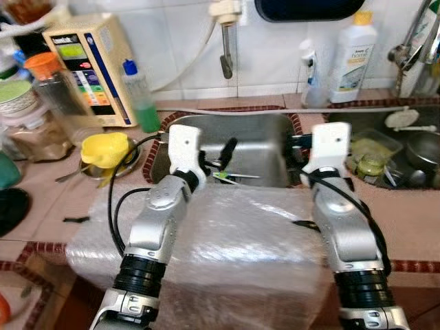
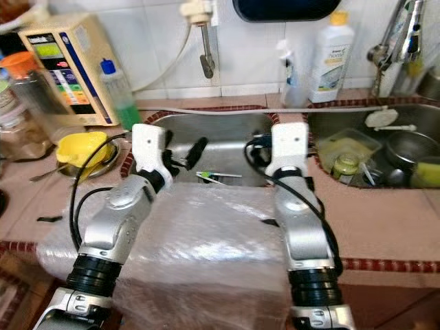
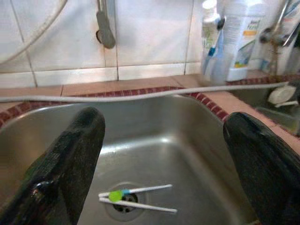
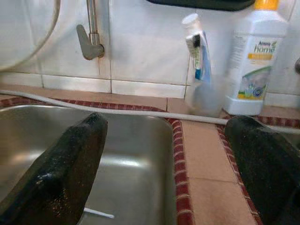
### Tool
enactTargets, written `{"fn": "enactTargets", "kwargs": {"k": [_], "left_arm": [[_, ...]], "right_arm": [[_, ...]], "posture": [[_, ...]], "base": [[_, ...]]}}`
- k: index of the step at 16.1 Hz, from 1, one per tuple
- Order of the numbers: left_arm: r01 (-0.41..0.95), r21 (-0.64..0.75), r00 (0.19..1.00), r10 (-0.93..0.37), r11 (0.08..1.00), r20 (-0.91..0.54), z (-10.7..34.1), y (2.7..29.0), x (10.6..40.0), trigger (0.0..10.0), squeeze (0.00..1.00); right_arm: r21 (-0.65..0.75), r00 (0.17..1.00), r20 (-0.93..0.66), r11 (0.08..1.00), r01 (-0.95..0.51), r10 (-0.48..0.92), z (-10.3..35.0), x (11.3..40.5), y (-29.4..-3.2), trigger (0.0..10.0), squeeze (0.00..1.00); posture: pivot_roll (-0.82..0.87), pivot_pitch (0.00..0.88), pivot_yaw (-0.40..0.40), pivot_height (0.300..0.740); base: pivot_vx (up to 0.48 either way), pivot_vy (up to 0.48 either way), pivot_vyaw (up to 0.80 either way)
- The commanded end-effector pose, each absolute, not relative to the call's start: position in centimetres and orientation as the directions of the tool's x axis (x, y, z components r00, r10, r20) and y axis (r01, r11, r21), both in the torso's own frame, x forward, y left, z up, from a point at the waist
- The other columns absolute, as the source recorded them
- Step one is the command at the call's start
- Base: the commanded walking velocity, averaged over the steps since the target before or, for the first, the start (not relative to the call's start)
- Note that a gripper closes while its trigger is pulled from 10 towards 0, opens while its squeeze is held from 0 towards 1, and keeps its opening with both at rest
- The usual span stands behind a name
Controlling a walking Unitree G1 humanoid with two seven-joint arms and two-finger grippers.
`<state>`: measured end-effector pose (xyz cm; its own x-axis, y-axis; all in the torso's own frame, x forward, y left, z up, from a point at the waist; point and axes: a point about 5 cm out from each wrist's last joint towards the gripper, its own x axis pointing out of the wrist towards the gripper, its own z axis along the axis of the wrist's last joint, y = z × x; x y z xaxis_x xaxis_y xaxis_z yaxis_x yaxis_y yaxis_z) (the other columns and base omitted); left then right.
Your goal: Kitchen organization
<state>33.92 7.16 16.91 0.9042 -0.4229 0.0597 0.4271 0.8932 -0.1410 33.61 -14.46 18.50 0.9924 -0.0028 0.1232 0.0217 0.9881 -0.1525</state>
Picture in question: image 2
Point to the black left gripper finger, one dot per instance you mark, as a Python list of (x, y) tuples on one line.
[(197, 152)]

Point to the round steel bowl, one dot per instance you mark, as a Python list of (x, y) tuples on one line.
[(108, 168)]

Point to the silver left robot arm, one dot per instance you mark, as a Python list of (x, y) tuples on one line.
[(117, 227)]

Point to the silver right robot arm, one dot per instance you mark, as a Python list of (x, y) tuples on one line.
[(302, 234)]

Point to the stainless steel sink basin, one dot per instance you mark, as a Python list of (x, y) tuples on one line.
[(227, 144), (330, 122)]

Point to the green soap bottle blue cap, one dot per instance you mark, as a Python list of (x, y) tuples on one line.
[(127, 113)]

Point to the clear bubble wrap sheet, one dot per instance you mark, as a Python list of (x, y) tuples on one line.
[(213, 254)]

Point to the black strip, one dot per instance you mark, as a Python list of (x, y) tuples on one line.
[(49, 218), (269, 223)]

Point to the small white spray bottle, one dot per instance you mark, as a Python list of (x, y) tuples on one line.
[(289, 75)]

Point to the beige water ionizer machine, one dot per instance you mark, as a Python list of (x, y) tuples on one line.
[(89, 48)]

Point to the clear plastic food container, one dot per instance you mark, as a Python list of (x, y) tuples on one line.
[(344, 146)]

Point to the white detergent bottle yellow cap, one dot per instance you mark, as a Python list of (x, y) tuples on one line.
[(330, 69)]

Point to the brown powder jar pink lid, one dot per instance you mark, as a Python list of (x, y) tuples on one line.
[(20, 141)]

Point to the glass jar orange lid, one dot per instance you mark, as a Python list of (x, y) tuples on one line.
[(34, 93)]

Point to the white round strainer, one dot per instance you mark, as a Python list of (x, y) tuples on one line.
[(381, 118)]

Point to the steel pot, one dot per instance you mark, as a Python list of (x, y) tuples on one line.
[(412, 148)]

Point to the chrome sink faucet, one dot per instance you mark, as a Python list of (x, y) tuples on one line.
[(402, 41)]

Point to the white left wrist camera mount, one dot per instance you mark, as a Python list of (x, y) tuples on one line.
[(150, 144)]

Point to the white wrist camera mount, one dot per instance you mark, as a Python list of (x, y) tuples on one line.
[(150, 144), (289, 144)]

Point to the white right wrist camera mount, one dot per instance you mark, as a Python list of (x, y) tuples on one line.
[(289, 144)]

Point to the white wall tap grey spout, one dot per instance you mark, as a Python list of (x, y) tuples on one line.
[(206, 55)]

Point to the black rounded wall fixture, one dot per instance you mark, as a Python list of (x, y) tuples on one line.
[(289, 8)]

